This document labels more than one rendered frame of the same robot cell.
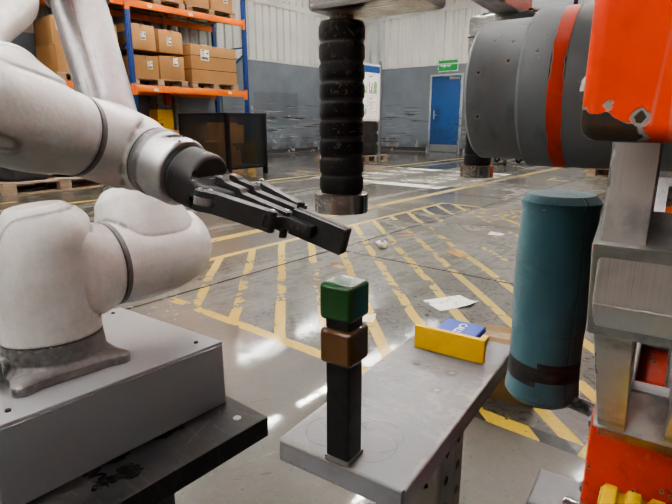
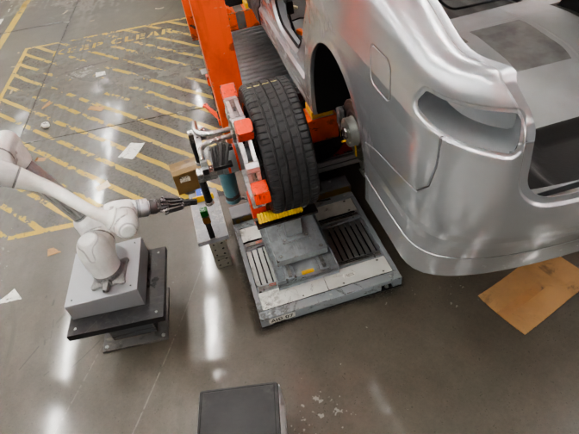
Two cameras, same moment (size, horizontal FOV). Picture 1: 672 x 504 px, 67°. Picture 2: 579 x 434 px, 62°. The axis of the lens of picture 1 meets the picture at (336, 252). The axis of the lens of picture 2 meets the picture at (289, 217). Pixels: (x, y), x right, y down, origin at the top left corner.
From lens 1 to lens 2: 2.08 m
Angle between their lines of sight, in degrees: 47
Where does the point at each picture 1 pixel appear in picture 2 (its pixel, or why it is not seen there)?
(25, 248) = (102, 250)
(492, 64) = not seen: hidden behind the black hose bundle
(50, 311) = (115, 260)
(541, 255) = (227, 178)
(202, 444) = (161, 263)
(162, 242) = not seen: hidden behind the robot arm
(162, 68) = not seen: outside the picture
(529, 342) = (230, 194)
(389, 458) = (220, 232)
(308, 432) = (201, 238)
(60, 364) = (121, 270)
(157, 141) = (142, 205)
